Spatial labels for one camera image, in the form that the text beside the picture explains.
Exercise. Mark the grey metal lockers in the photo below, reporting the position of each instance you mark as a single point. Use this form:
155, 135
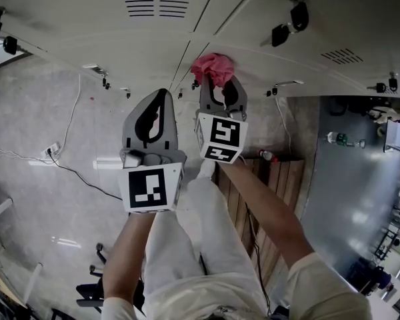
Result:
120, 35

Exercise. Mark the small red white bottle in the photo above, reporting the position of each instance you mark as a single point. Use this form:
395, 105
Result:
266, 155

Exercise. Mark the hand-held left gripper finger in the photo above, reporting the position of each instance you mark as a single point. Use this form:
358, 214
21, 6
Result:
130, 135
168, 135

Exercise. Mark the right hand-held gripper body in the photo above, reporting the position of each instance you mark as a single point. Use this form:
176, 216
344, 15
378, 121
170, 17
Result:
223, 135

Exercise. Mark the person's left forearm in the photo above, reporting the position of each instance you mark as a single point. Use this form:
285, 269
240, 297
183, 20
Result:
126, 255

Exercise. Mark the white power strip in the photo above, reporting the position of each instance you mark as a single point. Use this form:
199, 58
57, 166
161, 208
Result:
52, 148

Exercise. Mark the black office chair base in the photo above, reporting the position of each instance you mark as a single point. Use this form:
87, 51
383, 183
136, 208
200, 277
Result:
86, 290

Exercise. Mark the person's right forearm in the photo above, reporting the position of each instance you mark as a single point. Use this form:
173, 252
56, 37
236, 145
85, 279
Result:
270, 212

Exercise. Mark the small tape roll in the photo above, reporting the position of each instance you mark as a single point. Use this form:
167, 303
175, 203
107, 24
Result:
381, 131

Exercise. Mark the person's white trousers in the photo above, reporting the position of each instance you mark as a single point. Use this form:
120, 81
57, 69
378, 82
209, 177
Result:
173, 255

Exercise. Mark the pink microfibre cloth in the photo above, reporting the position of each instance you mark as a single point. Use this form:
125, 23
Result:
216, 65

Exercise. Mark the white metal frame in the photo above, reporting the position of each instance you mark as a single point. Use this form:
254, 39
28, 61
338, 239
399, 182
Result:
0, 210

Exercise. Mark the wooden slat platform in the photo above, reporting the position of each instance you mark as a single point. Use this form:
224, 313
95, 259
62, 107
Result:
280, 185

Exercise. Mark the clear bottle green label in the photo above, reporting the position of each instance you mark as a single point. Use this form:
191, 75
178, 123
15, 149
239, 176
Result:
341, 138

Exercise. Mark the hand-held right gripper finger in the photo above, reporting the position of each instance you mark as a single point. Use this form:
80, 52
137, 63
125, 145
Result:
206, 105
240, 103

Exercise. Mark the white cloth bag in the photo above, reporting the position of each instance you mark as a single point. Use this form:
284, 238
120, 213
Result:
386, 114

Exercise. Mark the wooden desk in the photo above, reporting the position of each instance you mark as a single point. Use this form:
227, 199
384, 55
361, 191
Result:
3, 280

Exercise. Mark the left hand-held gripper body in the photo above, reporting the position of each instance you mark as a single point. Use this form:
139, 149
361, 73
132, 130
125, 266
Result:
146, 192

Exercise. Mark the white cartoon print shirt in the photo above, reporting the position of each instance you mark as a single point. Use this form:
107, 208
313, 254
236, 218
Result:
320, 288

